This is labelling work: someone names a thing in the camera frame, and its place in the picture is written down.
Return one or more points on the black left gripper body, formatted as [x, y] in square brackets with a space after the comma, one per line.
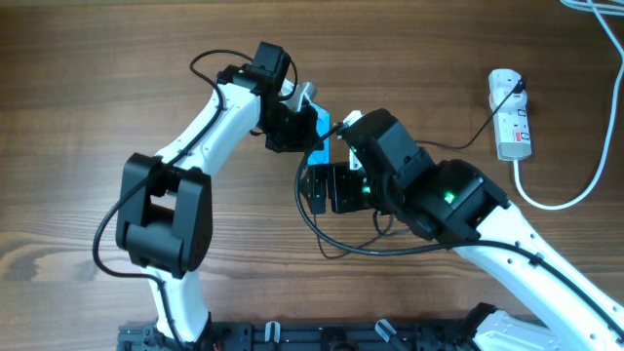
[287, 130]

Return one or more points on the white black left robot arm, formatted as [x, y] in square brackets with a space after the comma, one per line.
[165, 221]

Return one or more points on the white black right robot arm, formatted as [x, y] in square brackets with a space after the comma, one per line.
[454, 206]

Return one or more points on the white power strip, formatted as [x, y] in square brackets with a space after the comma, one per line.
[511, 129]

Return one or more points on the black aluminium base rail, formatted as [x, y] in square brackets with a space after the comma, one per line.
[434, 335]

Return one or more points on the white USB charger plug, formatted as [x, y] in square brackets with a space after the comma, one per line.
[506, 99]

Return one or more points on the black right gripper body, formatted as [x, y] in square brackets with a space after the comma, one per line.
[351, 188]

